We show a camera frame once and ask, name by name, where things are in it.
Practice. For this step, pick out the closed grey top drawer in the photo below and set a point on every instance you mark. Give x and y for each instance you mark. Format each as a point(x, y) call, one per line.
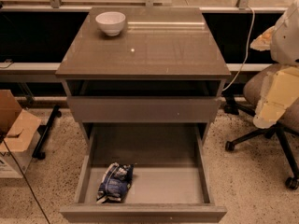
point(143, 110)

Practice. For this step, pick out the open grey middle drawer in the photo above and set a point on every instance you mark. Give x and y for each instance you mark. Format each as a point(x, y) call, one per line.
point(169, 176)

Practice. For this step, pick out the open cardboard box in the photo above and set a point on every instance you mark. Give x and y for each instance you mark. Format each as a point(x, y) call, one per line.
point(19, 128)

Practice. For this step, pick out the grey drawer cabinet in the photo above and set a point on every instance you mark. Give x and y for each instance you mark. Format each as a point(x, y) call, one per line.
point(162, 52)

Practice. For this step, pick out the black metal stand leg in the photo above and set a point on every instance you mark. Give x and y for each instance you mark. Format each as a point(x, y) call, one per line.
point(43, 130)

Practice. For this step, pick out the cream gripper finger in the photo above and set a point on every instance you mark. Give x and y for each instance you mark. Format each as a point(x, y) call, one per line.
point(263, 41)
point(279, 91)

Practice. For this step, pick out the brown office chair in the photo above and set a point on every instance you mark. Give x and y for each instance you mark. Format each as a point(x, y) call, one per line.
point(288, 123)

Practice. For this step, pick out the white ceramic bowl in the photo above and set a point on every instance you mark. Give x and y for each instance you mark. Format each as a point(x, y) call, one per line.
point(111, 23)

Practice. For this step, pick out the blue chip bag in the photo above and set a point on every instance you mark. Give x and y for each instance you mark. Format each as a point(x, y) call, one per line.
point(115, 184)

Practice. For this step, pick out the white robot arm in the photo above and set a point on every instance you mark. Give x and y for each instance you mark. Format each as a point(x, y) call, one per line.
point(284, 47)

